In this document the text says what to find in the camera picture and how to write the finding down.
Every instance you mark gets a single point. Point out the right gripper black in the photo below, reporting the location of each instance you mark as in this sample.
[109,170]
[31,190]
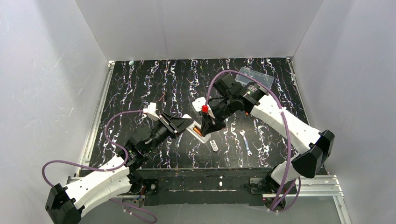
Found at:
[217,114]

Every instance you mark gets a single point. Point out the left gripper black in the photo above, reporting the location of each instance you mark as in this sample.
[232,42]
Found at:
[168,125]

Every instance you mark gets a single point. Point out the white remote control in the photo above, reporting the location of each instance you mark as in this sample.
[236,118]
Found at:
[202,139]

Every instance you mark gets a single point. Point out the remote battery cover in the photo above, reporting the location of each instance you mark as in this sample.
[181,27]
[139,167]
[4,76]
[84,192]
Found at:
[214,146]

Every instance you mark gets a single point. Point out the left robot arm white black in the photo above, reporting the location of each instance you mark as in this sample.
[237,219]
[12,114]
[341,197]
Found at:
[68,204]

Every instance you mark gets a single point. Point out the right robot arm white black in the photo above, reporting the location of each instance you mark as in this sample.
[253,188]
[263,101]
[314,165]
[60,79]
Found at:
[312,145]

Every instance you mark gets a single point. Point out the silver open-end wrench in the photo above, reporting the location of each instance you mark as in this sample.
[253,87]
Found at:
[242,133]

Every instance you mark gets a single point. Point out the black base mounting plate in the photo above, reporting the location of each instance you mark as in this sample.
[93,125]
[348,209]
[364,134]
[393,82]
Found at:
[199,186]

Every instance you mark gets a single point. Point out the clear plastic screw box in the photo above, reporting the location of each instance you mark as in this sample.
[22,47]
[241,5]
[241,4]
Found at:
[264,79]

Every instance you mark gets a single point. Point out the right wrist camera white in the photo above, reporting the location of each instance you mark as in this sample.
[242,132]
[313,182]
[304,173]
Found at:
[197,106]

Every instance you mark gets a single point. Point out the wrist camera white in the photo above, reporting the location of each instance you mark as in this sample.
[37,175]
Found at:
[197,106]
[150,112]

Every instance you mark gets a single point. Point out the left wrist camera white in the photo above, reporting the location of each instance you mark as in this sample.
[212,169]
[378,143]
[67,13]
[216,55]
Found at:
[150,112]

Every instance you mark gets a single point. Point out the aluminium frame rail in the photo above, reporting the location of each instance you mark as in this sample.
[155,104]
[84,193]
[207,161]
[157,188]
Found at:
[86,154]

